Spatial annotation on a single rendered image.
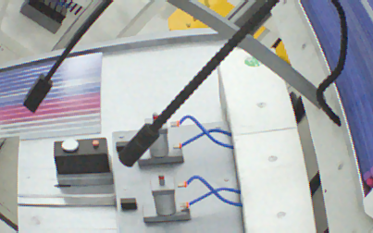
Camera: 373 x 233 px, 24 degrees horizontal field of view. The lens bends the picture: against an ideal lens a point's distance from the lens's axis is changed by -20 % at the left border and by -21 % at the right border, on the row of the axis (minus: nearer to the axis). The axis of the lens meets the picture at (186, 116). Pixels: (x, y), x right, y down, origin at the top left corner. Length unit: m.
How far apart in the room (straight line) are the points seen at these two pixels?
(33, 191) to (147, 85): 0.29
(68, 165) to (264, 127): 0.24
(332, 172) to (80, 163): 0.36
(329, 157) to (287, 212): 0.08
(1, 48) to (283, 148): 1.37
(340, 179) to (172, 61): 0.54
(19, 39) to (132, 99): 1.04
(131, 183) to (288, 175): 0.18
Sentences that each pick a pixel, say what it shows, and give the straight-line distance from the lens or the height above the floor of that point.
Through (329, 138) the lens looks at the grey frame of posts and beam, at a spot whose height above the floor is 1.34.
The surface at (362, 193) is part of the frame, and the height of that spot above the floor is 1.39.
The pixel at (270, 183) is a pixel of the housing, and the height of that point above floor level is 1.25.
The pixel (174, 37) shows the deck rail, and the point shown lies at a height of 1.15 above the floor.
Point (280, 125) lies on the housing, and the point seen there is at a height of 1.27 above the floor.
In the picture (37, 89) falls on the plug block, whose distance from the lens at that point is 1.10.
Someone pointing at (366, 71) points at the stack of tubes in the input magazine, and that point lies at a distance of 1.03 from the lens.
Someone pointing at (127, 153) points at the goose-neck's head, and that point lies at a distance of 0.98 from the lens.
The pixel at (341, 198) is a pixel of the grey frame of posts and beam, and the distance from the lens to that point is 0.99.
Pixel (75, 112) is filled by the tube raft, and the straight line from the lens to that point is 1.38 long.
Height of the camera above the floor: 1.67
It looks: 23 degrees down
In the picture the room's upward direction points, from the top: 43 degrees clockwise
